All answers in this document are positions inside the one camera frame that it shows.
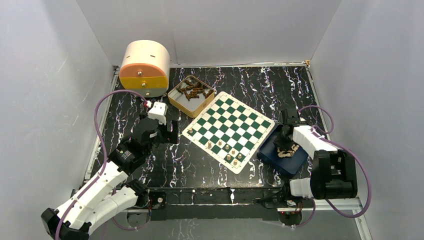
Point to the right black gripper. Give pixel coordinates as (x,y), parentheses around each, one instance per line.
(285,146)

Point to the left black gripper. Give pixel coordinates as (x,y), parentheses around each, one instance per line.
(171,137)

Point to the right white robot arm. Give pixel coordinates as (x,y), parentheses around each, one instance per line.
(333,172)

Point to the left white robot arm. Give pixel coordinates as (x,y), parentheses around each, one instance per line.
(108,193)

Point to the pile of light chess pieces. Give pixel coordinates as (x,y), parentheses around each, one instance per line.
(287,153)

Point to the pile of dark chess pieces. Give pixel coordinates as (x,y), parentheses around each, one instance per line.
(192,90)

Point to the green white chess board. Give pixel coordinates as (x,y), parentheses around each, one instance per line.
(228,119)

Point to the dark blue tray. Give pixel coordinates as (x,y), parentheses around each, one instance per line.
(287,166)

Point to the tan square tin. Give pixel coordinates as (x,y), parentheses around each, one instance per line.
(193,107)

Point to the cream round drawer box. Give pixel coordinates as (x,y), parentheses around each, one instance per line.
(145,68)

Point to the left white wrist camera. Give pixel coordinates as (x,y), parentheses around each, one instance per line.
(158,112)

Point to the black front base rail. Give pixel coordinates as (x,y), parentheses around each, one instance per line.
(264,203)

